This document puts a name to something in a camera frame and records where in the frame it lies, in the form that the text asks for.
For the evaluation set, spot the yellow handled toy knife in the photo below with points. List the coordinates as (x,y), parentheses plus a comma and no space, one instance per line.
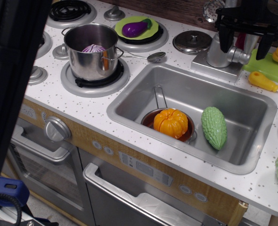
(260,80)

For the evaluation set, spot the black foreground post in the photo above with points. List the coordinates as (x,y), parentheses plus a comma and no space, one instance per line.
(21,26)

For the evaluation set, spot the toy dishwasher door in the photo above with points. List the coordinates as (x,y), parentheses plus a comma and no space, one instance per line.
(120,199)

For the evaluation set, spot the silver stove knob top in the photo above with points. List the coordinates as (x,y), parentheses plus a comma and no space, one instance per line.
(114,14)

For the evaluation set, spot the back left stove burner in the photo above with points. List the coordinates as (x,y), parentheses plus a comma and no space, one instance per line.
(69,13)

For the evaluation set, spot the toy oven door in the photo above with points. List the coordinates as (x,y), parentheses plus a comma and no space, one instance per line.
(52,171)

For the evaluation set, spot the orange toy pumpkin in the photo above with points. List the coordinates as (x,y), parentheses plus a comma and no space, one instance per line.
(171,122)

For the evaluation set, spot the purple white toy onion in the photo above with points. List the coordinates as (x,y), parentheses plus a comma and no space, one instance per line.
(93,48)

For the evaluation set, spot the silver oven dial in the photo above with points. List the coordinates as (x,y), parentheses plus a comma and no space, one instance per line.
(56,130)

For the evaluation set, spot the purple toy eggplant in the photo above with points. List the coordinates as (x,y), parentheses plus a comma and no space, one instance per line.
(135,29)

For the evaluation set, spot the steel pot lid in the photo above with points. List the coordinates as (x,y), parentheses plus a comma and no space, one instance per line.
(192,42)

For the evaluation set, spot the clear faucet knob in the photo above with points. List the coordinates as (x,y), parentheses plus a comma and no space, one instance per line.
(209,9)

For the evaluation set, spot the front stove burner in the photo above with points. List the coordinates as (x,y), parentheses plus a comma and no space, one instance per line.
(78,87)

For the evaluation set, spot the silver stove knob left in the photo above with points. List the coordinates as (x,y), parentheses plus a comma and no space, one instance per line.
(38,75)

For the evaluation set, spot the blue clamp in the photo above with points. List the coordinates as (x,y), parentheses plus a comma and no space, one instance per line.
(13,189)

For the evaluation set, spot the stove burner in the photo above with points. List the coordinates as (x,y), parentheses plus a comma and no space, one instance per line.
(134,48)
(78,87)
(69,13)
(44,46)

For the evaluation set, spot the steel spoon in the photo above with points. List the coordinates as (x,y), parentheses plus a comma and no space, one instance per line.
(155,57)

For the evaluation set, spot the green toy bitter gourd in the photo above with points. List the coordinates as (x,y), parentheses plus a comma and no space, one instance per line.
(214,127)

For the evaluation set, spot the stainless steel stock pot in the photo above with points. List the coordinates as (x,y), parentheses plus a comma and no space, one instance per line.
(92,66)

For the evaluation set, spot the far left stove burner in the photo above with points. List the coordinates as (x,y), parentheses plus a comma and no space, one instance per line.
(44,46)

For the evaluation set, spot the green cutting board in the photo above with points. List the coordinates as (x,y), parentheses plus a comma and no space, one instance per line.
(266,66)

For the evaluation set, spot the silver stove knob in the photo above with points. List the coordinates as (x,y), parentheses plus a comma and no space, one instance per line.
(60,52)
(114,14)
(38,75)

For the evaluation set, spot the silver faucet lever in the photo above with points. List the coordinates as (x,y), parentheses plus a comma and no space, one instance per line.
(250,42)

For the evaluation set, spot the silver toy faucet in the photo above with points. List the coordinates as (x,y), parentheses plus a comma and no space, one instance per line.
(216,63)

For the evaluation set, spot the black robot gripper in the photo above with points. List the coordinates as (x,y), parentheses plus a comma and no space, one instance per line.
(252,17)

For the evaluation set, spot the green plastic plate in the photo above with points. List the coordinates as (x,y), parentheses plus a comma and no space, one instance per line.
(147,34)

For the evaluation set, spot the back right stove burner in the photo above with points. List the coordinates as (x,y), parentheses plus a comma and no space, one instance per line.
(134,48)

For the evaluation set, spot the silver stove knob middle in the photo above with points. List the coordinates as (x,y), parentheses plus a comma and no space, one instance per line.
(60,52)

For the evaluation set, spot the small steel saucepan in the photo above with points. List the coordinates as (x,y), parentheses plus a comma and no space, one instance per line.
(148,119)

